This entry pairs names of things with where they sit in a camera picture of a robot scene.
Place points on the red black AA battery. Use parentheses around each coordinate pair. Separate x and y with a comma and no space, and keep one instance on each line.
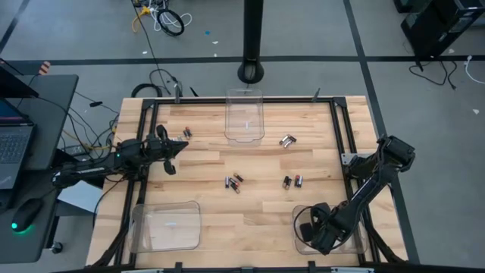
(189,131)
(234,182)
(235,188)
(296,181)

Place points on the clear plastic bin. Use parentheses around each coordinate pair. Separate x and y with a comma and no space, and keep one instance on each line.
(244,113)
(303,248)
(163,235)

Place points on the black monitor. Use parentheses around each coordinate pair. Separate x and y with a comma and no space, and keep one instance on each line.
(15,85)

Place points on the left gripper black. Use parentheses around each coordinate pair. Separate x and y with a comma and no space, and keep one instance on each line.
(159,148)

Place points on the dark grey laptop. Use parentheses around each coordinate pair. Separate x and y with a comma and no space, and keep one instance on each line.
(13,148)

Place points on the black round post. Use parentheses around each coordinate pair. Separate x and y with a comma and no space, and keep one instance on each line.
(253,30)

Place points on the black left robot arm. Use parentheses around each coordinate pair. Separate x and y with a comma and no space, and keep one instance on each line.
(94,167)

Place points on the grey flat sheet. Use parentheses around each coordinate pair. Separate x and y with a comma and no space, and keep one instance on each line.
(79,199)

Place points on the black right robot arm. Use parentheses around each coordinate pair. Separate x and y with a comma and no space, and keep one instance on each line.
(363,193)

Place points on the black side desk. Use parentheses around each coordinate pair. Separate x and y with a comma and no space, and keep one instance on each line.
(49,113)

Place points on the grey metal clamp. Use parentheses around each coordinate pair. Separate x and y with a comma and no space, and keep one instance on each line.
(177,94)

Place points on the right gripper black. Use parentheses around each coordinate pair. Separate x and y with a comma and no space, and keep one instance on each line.
(329,227)

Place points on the orange black striped strip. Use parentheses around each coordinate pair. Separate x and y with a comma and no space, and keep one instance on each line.
(44,67)

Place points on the black computer tower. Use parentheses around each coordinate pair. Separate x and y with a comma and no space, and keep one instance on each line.
(435,26)

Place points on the black computer mouse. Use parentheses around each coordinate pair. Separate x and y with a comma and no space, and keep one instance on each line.
(26,212)

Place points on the white plastic strip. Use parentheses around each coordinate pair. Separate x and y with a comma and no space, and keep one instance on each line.
(352,270)
(143,270)

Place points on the black desk caster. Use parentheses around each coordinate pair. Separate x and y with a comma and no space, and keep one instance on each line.
(57,248)

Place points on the silver mounting bracket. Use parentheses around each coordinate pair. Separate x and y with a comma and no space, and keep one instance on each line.
(346,158)

